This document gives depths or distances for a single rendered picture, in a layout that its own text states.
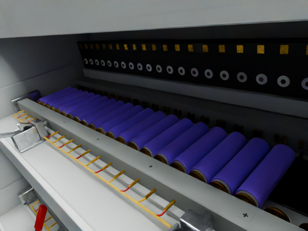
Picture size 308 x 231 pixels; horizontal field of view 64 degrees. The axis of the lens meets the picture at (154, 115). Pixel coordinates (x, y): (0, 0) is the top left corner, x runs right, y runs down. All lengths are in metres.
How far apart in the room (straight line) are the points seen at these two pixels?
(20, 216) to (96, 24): 0.45
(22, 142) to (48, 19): 0.17
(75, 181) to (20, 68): 0.31
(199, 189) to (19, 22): 0.26
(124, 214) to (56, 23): 0.17
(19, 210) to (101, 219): 0.38
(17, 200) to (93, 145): 0.35
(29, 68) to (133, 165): 0.36
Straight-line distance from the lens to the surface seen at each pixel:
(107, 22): 0.17
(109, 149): 0.24
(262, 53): 0.26
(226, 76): 0.28
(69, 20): 0.21
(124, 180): 0.23
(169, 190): 0.19
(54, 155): 0.32
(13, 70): 0.52
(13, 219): 0.57
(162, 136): 0.25
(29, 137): 0.36
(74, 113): 0.37
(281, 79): 0.26
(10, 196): 0.58
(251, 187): 0.19
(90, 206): 0.23
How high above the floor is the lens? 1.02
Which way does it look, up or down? 13 degrees down
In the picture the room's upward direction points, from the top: 4 degrees clockwise
